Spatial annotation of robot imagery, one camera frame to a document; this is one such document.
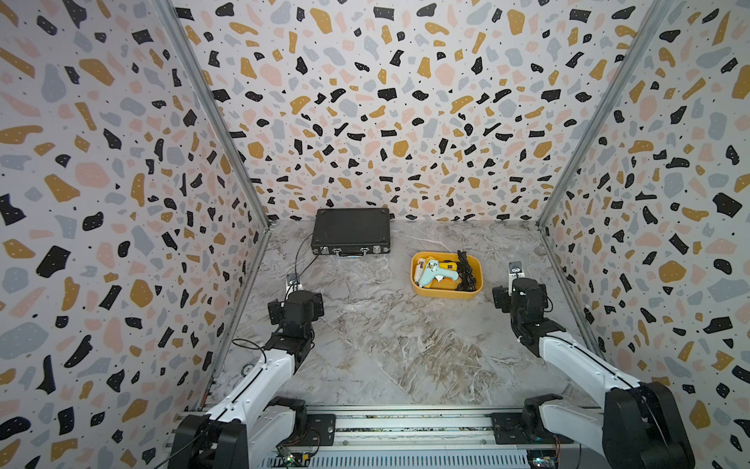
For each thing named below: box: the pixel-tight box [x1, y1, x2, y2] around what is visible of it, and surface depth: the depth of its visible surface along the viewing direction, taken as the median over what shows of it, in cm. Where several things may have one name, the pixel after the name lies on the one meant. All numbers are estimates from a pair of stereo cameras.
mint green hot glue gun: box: [417, 259, 459, 288], surface depth 99 cm
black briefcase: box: [310, 207, 391, 259], surface depth 118 cm
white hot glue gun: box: [414, 257, 426, 287], surface depth 104 cm
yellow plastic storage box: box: [410, 251, 485, 300], surface depth 100 cm
